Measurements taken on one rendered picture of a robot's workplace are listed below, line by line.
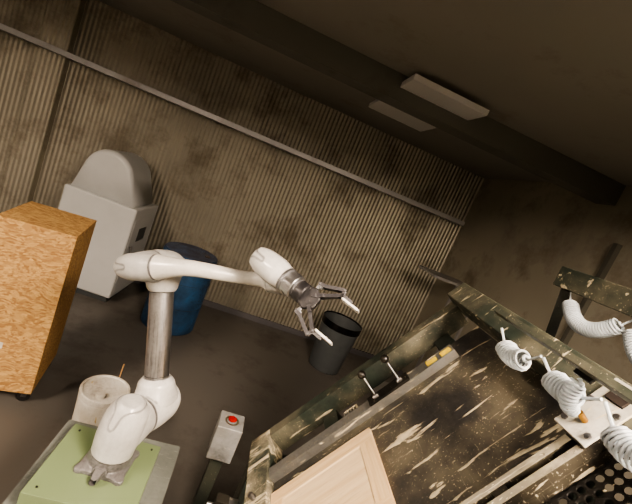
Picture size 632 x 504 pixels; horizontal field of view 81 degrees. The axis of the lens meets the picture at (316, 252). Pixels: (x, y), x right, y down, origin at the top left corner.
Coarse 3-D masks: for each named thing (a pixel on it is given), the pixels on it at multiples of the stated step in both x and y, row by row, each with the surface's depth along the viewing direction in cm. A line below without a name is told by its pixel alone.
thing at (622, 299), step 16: (560, 272) 180; (576, 272) 171; (576, 288) 168; (592, 288) 160; (608, 288) 153; (624, 288) 147; (560, 304) 179; (608, 304) 151; (624, 304) 145; (560, 320) 179
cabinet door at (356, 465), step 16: (368, 432) 145; (352, 448) 144; (368, 448) 139; (320, 464) 147; (336, 464) 142; (352, 464) 137; (368, 464) 132; (304, 480) 145; (320, 480) 141; (336, 480) 136; (352, 480) 131; (368, 480) 127; (384, 480) 123; (272, 496) 149; (288, 496) 144; (304, 496) 139; (320, 496) 134; (336, 496) 130; (352, 496) 126; (368, 496) 122; (384, 496) 118
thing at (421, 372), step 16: (448, 352) 152; (416, 368) 156; (432, 368) 152; (416, 384) 153; (384, 400) 154; (352, 416) 156; (368, 416) 155; (336, 432) 155; (304, 448) 158; (320, 448) 156; (288, 464) 156; (272, 480) 157
